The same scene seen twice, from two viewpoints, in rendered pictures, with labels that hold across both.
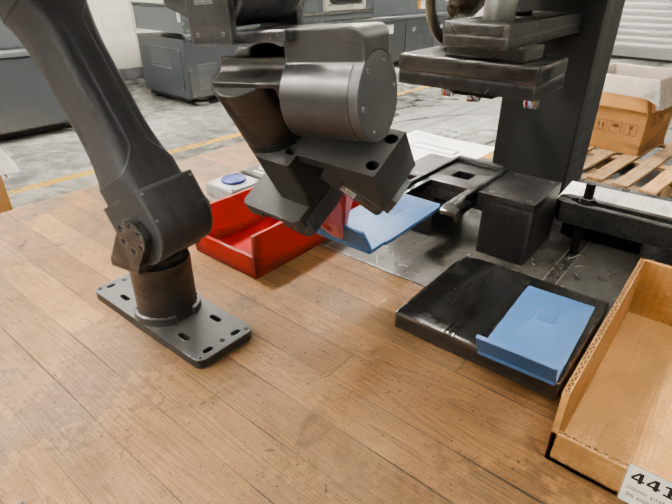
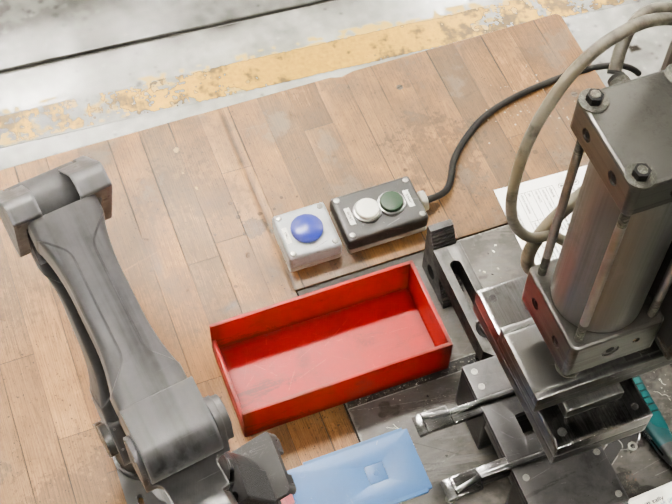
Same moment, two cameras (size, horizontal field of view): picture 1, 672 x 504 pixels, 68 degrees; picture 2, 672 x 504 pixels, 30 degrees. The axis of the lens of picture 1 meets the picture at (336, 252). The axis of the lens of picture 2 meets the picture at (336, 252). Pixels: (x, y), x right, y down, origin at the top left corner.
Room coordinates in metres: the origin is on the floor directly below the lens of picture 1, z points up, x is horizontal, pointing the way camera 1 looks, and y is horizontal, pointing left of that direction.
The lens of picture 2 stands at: (0.06, -0.26, 2.21)
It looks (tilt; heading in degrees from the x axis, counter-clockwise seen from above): 58 degrees down; 28
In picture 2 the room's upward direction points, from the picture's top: 2 degrees clockwise
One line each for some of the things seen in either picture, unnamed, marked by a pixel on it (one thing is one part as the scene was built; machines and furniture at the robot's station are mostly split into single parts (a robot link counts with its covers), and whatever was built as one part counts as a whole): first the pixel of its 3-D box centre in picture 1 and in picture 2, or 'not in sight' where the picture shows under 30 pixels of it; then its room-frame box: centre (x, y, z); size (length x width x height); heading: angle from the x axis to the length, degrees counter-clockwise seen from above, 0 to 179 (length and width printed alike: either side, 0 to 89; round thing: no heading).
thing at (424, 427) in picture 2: (409, 188); (447, 416); (0.62, -0.10, 0.98); 0.07 x 0.02 x 0.01; 141
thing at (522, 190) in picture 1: (475, 179); (542, 433); (0.66, -0.19, 0.98); 0.20 x 0.10 x 0.01; 51
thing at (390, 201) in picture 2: not in sight; (391, 204); (0.87, 0.10, 0.93); 0.03 x 0.03 x 0.02
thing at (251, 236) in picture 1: (290, 212); (330, 346); (0.66, 0.06, 0.93); 0.25 x 0.12 x 0.06; 141
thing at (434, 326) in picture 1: (502, 314); not in sight; (0.44, -0.18, 0.91); 0.17 x 0.16 x 0.02; 51
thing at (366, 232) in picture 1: (378, 209); (350, 478); (0.50, -0.05, 1.00); 0.15 x 0.07 x 0.03; 140
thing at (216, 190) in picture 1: (235, 196); (306, 242); (0.78, 0.17, 0.90); 0.07 x 0.07 x 0.06; 51
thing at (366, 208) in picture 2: not in sight; (367, 212); (0.84, 0.12, 0.93); 0.03 x 0.03 x 0.02
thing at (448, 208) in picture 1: (461, 203); (477, 479); (0.58, -0.16, 0.98); 0.07 x 0.02 x 0.01; 141
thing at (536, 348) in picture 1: (540, 321); not in sight; (0.39, -0.20, 0.93); 0.15 x 0.07 x 0.03; 143
